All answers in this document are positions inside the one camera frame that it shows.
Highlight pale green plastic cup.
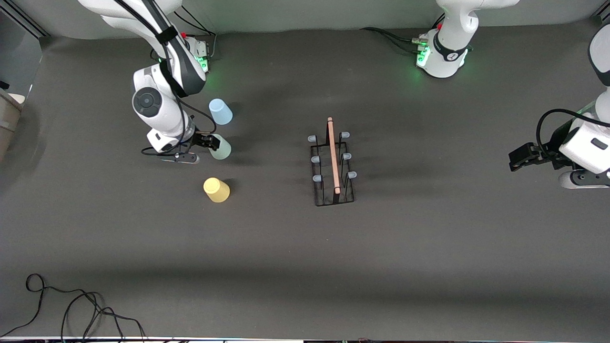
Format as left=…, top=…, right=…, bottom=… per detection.
left=210, top=134, right=232, bottom=160

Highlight yellow plastic cup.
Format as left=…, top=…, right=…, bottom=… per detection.
left=203, top=178, right=230, bottom=203

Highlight black wire cup holder wooden handle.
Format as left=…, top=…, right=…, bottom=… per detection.
left=307, top=117, right=357, bottom=207

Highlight light blue plastic cup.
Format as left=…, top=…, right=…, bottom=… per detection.
left=209, top=99, right=234, bottom=125

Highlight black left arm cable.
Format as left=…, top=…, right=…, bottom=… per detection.
left=536, top=109, right=610, bottom=160

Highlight black right base cables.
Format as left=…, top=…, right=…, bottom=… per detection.
left=174, top=10, right=217, bottom=60

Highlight black base cables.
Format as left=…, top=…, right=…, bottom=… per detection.
left=174, top=10, right=217, bottom=60
left=360, top=27, right=426, bottom=54

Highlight black left base cables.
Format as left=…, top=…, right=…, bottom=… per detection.
left=360, top=27, right=426, bottom=54

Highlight loose thin black cable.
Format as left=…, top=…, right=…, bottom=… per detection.
left=0, top=273, right=146, bottom=343

